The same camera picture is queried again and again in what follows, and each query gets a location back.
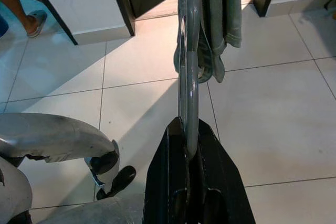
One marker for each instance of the olive shorts lettered waistband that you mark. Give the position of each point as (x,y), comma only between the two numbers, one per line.
(231,11)

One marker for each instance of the grey slipper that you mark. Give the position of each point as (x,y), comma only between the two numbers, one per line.
(39,22)

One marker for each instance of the blue round container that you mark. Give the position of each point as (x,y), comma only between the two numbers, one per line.
(2,27)

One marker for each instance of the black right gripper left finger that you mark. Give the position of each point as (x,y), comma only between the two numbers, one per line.
(162,187)

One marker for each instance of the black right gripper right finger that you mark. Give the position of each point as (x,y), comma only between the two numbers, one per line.
(223,195)

